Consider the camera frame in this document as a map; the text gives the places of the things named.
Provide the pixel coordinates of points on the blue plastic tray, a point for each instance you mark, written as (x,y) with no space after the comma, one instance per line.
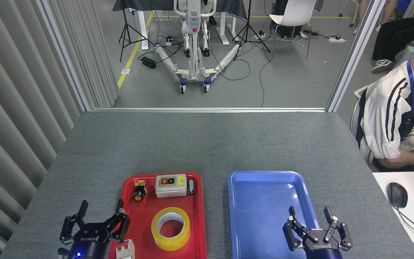
(261,216)

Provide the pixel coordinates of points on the red plastic tray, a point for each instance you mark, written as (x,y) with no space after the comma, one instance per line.
(144,219)

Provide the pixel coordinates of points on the person in black trousers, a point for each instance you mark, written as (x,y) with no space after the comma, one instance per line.
(397,36)

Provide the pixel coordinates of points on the white red terminal block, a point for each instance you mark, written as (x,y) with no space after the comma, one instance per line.
(125,250)

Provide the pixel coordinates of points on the person's legs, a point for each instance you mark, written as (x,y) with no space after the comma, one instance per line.
(386,10)

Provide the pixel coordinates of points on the silver rail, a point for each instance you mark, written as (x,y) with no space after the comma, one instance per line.
(207,109)

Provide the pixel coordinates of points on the silver post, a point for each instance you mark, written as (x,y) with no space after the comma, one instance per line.
(354,54)
(65,57)

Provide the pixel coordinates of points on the grey box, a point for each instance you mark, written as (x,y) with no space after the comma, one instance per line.
(410,52)

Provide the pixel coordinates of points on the black orange push button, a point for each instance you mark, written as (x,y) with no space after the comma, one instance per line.
(139,194)

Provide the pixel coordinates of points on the white switch box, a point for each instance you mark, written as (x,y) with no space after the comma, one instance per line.
(171,190)

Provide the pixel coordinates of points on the white stand on wheels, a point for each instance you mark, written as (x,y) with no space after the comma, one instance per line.
(194,68)

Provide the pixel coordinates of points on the yellow tape roll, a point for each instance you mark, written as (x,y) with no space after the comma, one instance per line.
(171,245)

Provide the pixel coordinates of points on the seated person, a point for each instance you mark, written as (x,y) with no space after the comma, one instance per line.
(381,115)

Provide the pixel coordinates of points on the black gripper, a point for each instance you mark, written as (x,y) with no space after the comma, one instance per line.
(90,241)
(322,251)

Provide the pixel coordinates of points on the white chair with metal legs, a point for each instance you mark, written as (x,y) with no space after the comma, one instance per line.
(295,12)

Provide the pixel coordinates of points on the black power adapter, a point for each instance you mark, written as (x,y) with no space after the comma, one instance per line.
(148,62)

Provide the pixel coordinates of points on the black computer mouse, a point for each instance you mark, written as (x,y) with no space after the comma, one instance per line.
(397,194)

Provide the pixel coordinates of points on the black tripod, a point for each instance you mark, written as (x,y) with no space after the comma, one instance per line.
(248,25)
(125,25)

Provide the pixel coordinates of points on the black computer case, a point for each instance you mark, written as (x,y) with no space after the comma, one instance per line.
(286,30)

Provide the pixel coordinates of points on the small silver black cylinder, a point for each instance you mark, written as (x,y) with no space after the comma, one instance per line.
(191,187)

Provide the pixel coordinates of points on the white power strip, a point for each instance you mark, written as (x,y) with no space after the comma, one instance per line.
(336,40)

